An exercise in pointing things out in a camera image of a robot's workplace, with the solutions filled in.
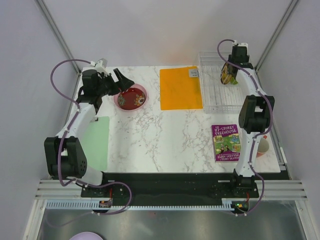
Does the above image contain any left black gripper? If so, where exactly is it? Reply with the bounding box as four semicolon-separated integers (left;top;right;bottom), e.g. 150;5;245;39
95;68;134;97

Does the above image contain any pink plate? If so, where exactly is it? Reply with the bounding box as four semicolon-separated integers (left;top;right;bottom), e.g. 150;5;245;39
113;83;149;112

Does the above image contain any red floral plate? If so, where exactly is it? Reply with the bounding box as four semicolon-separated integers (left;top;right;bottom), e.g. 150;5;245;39
116;87;146;111

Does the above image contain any green plate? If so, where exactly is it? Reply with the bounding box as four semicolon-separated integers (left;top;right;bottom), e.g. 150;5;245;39
229;77;238;85

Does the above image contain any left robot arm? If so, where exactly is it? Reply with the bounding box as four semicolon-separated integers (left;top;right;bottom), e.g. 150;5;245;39
44;67;135;197

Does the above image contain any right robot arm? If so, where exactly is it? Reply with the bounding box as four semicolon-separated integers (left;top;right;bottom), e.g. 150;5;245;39
228;43;275;178

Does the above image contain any orange cutting mat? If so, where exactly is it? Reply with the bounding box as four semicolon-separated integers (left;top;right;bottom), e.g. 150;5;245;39
159;66;203;111

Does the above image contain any green cutting mat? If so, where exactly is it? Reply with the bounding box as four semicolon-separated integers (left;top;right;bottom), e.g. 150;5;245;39
80;116;110;172

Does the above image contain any purple treehouse book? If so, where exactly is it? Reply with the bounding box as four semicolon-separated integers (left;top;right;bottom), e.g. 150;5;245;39
211;124;241;163

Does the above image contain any orange white mug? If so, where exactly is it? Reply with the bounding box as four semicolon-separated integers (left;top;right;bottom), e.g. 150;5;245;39
256;135;270;158

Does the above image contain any lavender round object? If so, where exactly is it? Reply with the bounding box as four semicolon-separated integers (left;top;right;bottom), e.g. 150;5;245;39
69;231;103;240

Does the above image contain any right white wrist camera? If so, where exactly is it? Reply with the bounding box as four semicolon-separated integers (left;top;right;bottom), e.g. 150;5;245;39
232;40;249;48

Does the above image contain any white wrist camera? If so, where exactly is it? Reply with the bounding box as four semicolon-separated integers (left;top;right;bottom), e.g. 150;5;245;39
90;58;110;76
232;40;249;48

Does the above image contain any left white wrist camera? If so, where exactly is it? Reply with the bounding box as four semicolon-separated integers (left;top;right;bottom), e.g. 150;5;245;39
90;58;110;76

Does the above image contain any clear wire dish rack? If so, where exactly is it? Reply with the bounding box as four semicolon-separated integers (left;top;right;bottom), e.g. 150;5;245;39
197;51;246;114

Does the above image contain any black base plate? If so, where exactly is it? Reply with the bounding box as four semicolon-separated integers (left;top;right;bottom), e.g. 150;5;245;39
80;171;293;207

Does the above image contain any white slotted cable duct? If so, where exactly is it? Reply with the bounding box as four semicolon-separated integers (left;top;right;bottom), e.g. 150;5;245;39
45;199;236;211

